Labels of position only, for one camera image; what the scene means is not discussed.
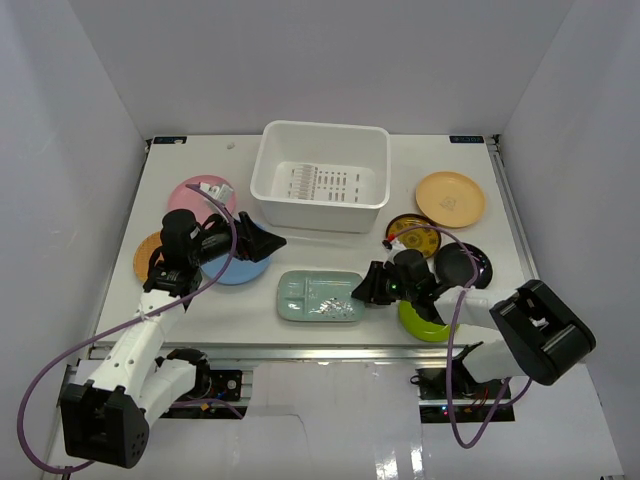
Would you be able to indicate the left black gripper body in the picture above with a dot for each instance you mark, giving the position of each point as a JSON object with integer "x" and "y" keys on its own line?
{"x": 245, "y": 238}

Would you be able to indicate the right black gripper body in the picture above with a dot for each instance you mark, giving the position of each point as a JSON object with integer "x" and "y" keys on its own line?
{"x": 399, "y": 290}

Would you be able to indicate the blue round plate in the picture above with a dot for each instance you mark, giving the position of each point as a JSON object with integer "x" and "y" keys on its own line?
{"x": 237, "y": 273}

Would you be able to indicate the teal rectangular divided plate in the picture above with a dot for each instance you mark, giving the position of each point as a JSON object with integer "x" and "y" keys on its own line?
{"x": 319, "y": 297}

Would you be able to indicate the tan yellow round plate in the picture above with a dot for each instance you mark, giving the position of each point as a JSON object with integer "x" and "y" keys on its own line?
{"x": 450, "y": 199}

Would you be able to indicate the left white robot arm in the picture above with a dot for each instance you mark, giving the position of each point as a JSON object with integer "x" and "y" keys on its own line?
{"x": 108, "y": 418}

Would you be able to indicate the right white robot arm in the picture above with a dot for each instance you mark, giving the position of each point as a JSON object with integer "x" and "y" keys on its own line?
{"x": 540, "y": 336}

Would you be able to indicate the white plastic bin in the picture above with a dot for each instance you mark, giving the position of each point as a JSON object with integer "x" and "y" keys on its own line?
{"x": 322, "y": 176}

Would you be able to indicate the brown gold patterned plate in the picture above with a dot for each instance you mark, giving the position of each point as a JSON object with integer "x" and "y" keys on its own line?
{"x": 409, "y": 229}

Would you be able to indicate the black round plate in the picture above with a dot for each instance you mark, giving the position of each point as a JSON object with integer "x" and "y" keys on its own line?
{"x": 454, "y": 268}

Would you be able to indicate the pink round plate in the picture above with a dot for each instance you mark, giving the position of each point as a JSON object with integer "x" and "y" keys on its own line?
{"x": 184, "y": 198}

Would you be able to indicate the lime green round plate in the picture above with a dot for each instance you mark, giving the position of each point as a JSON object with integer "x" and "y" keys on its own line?
{"x": 423, "y": 322}

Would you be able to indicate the orange woven round plate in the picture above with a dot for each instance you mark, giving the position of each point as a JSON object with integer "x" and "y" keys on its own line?
{"x": 143, "y": 254}

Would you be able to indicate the left blue corner label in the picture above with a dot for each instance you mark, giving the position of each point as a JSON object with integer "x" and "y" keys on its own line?
{"x": 169, "y": 140}

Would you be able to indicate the blue corner label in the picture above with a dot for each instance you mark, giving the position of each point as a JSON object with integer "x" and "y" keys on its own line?
{"x": 466, "y": 139}
{"x": 169, "y": 140}

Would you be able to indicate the right blue corner label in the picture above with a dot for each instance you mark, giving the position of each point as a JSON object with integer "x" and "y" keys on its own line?
{"x": 466, "y": 139}

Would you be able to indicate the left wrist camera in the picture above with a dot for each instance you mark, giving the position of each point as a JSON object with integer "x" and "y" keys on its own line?
{"x": 222, "y": 192}

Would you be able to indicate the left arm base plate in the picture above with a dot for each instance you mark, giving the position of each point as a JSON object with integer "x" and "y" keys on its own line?
{"x": 221, "y": 384}

